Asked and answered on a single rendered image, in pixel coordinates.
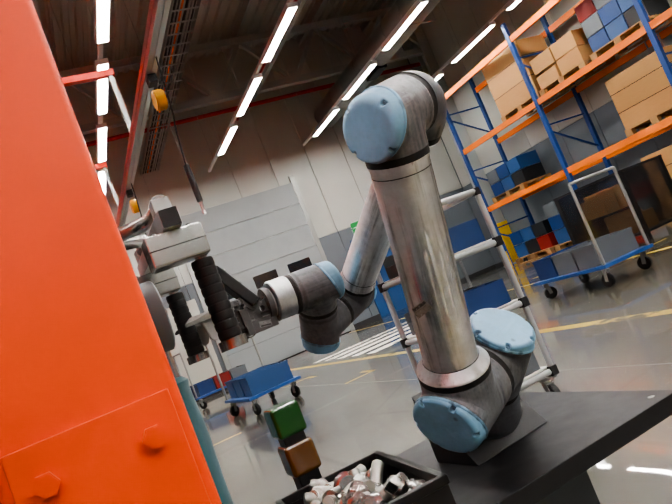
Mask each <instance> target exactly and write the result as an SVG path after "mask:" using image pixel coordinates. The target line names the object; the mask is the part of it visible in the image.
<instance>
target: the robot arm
mask: <svg viewBox="0 0 672 504"><path fill-rule="evenodd" d="M446 116H447V103H446V98H445V95H444V92H443V90H442V88H441V86H440V85H439V84H438V82H437V81H436V80H435V79H434V78H432V77H431V76H430V75H428V74H426V73H423V72H420V71H416V70H408V71H403V72H400V73H398V74H395V75H394V76H392V77H391V78H389V79H387V80H385V81H383V82H381V83H379V84H377V85H375V86H371V87H369V88H367V89H366V90H364V91H363V92H362V93H361V94H360V95H358V96H357V97H355V98H354V99H353V100H352V101H351V103H350V104H349V105H348V107H347V109H346V111H345V114H344V118H343V134H344V138H345V141H346V144H347V146H348V148H349V149H350V151H351V152H352V153H355V154H356V157H357V158H358V159H360V160H361V161H363V162H365V164H366V167H367V170H368V171H369V172H370V176H371V179H372V182H371V185H370V188H369V191H368V194H367V197H366V200H365V203H364V206H363V209H362V212H361V215H360V218H359V221H358V224H357V227H356V230H355V233H354V236H353V239H352V242H351V245H350V248H349V251H348V254H347V257H346V260H345V263H344V266H343V269H342V271H341V273H340V272H339V271H338V269H337V268H336V267H335V266H334V265H333V264H332V263H331V262H328V261H323V262H320V263H317V264H316V263H314V264H313V265H311V266H309V267H306V268H303V269H300V270H298V271H295V272H292V273H290V274H287V275H284V276H281V277H278V278H275V279H273V280H270V281H267V282H265V283H264V285H263V288H261V289H259V290H258V292H257V295H256V294H254V293H253V292H252V291H251V290H249V289H248V288H247V287H245V286H244V285H243V284H241V283H240V282H239V281H237V280H236V279H235V278H234V277H232V276H231V275H230V274H228V273H227V272H226V271H225V270H224V269H222V268H220V267H219V266H217V269H218V274H220V277H221V279H222V283H223V284H224V287H225V291H226V292H227V293H228V294H230V295H231V296H232V297H234V298H235V299H236V300H234V301H231V305H232V309H233V310H234V313H235V317H236V318H237V320H238V325H239V326H240V328H241V331H242V333H245V334H246V336H247V339H249V338H251V337H253V336H255V335H256V333H259V332H261V331H264V330H266V329H269V328H271V327H274V326H276V325H279V322H278V321H282V320H284V319H286V318H289V317H291V316H294V315H297V314H299V322H300V331H301V334H300V337H301V339H302V344H303V347H304V348H305V349H306V350H307V351H309V352H311V353H314V354H328V353H331V352H333V351H335V350H336V349H337V348H338V347H339V345H340V341H341V340H340V337H339V336H340V334H341V333H342V332H343V331H344V330H345V329H346V328H347V327H348V326H349V325H350V324H351V323H352V322H353V321H354V320H355V319H356V318H357V317H358V316H359V315H360V314H361V313H362V312H363V311H364V310H365V309H367V308H368V307H369V306H370V305H371V304H372V303H373V301H374V299H375V298H376V294H377V289H376V280H377V278H378V275H379V272H380V270H381V267H382V265H383V262H384V260H385V257H386V255H387V252H388V249H389V247H390V246H391V250H392V253H393V257H394V260H395V264H396V267H397V271H398V274H399V278H400V281H401V285H402V288H403V292H404V296H405V299H406V303H407V306H408V310H409V313H410V317H411V320H412V324H413V327H414V331H415V334H416V338H417V341H418V345H419V348H420V352H421V355H422V359H421V360H420V361H419V363H418V365H417V368H416V372H417V376H418V380H419V383H420V387H421V390H422V394H421V396H420V397H419V398H418V399H417V400H416V402H415V405H414V407H413V419H414V421H416V425H417V427H418V428H419V430H420V431H421V432H422V433H423V435H425V436H426V437H427V438H428V439H429V440H430V441H432V442H433V443H435V444H438V445H439V446H440V447H442V448H444V449H446V450H449V451H453V452H459V453H466V452H471V451H473V450H475V449H477V448H478V447H479V446H480V444H481V443H482V442H483V440H485V439H496V438H501V437H504V436H507V435H508V434H510V433H512V432H513V431H514V430H515V429H516V427H517V426H518V424H519V421H520V418H521V415H522V404H521V401H520V395H519V392H520V389H521V386H522V383H523V380H524V377H525V374H526V371H527V367H528V364H529V361H530V358H531V355H532V352H533V350H534V348H535V339H536V336H535V332H534V329H533V328H532V326H531V325H530V324H529V323H528V322H527V321H525V320H524V319H523V318H522V317H520V316H519V315H517V314H515V313H512V312H510V311H507V310H503V309H496V308H485V309H481V310H478V311H476V312H474V313H473V314H472V315H471V317H470V318H469V314H468V309H467V305H466V301H465V297H464V293H463V289H462V285H461V281H460V277H459V273H458V269H457V265H456V261H455V256H454V252H453V248H452V244H451V240H450V236H449V232H448V228H447V224H446V220H445V216H444V212H443V207H442V203H441V199H440V195H439V191H438V187H437V183H436V179H435V175H434V171H433V167H432V163H431V159H430V148H429V147H433V146H435V145H436V144H437V143H438V142H439V140H440V138H441V135H442V132H443V130H444V126H445V122H446ZM260 308H261V310H262V311H261V310H260ZM192 325H196V328H197V332H198V333H199V336H200V339H201V341H202V345H203V346H206V345H208V344H209V339H210V338H211V339H212V340H214V341H216V340H218V339H219V337H218V333H217V332H216V330H215V327H214V326H215V325H214V323H213V322H212V319H211V315H210V314H209V311H207V312H204V313H201V314H199V315H196V316H193V317H191V318H189V319H188V321H187V322H186V324H185V325H184V326H185V328H186V327H189V326H192ZM252 335H253V336H252ZM249 336H251V337H249Z"/></svg>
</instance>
